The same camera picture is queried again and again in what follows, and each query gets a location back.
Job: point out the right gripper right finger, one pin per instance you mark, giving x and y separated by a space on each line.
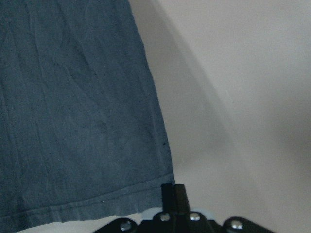
181 199

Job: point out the black t-shirt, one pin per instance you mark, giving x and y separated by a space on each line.
81 131

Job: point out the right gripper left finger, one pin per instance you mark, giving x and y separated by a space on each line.
168 201

